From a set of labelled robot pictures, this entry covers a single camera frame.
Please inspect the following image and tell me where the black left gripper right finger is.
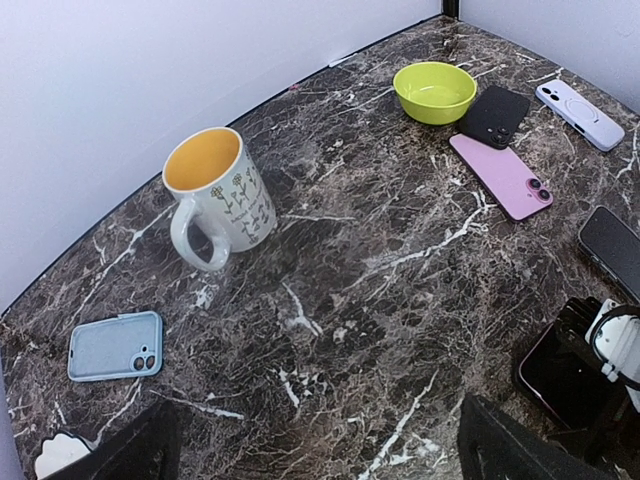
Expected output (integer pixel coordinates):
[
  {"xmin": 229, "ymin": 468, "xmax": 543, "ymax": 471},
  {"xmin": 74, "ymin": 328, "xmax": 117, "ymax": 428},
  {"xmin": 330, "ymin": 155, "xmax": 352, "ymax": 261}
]
[{"xmin": 457, "ymin": 394, "xmax": 613, "ymax": 480}]

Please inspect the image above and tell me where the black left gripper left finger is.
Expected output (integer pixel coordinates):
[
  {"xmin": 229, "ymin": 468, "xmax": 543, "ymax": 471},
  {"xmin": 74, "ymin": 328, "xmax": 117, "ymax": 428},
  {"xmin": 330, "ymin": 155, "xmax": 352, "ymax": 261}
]
[{"xmin": 49, "ymin": 401, "xmax": 181, "ymax": 480}]

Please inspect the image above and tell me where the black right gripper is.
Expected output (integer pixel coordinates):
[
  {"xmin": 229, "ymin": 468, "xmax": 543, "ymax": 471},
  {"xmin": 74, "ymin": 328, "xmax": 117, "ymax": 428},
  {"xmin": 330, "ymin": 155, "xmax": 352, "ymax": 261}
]
[{"xmin": 547, "ymin": 390, "xmax": 639, "ymax": 479}]

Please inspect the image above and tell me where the black phone purple edge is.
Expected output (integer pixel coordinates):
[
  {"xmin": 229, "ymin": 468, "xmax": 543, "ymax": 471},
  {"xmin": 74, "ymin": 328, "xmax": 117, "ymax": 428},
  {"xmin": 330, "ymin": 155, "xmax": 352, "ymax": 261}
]
[{"xmin": 514, "ymin": 325, "xmax": 607, "ymax": 429}]

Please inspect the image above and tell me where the clear magsafe phone case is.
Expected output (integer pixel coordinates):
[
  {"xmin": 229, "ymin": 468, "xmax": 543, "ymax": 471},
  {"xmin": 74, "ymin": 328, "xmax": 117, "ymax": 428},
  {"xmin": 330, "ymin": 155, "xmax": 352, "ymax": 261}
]
[{"xmin": 577, "ymin": 204, "xmax": 640, "ymax": 301}]

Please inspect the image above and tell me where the light blue phone case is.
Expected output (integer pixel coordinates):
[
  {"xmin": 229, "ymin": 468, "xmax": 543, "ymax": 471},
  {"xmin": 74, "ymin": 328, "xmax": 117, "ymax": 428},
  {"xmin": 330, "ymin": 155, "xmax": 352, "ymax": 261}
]
[{"xmin": 67, "ymin": 311, "xmax": 163, "ymax": 382}]

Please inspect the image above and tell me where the pink phone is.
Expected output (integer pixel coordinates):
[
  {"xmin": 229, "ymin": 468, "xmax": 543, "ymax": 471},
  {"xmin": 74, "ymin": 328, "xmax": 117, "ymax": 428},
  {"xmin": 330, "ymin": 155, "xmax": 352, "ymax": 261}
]
[{"xmin": 449, "ymin": 134, "xmax": 553, "ymax": 222}]

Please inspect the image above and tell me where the lilac phone case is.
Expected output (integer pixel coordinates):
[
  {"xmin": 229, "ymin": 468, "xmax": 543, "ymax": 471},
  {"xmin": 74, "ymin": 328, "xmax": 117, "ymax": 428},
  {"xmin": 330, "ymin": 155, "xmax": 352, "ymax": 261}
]
[{"xmin": 535, "ymin": 79, "xmax": 625, "ymax": 152}]

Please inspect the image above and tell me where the black phone case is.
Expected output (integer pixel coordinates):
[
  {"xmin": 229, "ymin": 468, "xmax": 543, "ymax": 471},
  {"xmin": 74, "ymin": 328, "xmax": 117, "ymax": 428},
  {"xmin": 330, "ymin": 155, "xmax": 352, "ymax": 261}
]
[{"xmin": 458, "ymin": 85, "xmax": 530, "ymax": 150}]

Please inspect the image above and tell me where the white scalloped bowl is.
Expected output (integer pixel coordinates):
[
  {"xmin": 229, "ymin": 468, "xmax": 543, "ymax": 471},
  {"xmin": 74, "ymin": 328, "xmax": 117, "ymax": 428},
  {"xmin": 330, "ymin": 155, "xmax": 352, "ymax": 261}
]
[{"xmin": 34, "ymin": 432, "xmax": 94, "ymax": 479}]

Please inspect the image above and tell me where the white mug orange inside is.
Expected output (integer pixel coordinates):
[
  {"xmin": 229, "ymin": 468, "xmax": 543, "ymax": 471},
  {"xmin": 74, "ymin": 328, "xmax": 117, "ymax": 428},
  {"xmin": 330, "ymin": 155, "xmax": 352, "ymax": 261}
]
[{"xmin": 162, "ymin": 127, "xmax": 277, "ymax": 272}]

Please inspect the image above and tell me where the green bowl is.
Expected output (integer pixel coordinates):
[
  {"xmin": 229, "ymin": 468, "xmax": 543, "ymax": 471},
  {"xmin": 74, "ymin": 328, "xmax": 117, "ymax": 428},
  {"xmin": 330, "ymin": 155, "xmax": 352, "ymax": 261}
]
[{"xmin": 393, "ymin": 61, "xmax": 478, "ymax": 126}]

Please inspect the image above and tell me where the black right frame post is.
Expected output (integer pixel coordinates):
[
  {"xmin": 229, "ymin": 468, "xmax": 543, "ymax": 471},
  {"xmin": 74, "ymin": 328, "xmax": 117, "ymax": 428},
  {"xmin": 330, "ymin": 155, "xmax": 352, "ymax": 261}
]
[{"xmin": 442, "ymin": 0, "xmax": 461, "ymax": 20}]

